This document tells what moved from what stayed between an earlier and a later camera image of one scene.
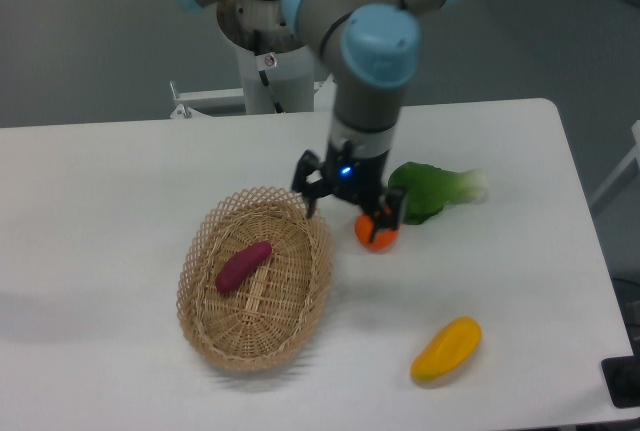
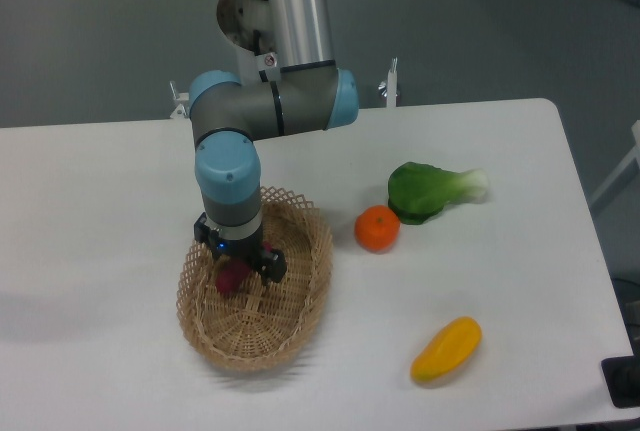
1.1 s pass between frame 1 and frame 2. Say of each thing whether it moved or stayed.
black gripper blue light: moved
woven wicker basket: stayed
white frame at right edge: stayed
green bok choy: stayed
